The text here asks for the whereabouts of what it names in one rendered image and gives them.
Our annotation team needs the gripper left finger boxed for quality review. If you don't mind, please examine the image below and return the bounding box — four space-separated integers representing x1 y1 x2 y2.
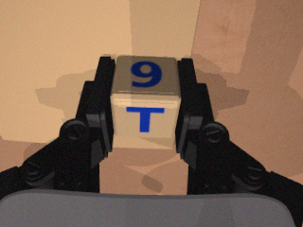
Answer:
0 57 116 200

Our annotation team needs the tan flat mat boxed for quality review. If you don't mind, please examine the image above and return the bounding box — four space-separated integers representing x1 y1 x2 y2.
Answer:
0 0 200 144

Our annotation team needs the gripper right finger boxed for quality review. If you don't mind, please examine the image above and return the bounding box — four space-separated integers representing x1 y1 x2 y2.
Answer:
175 58 303 227

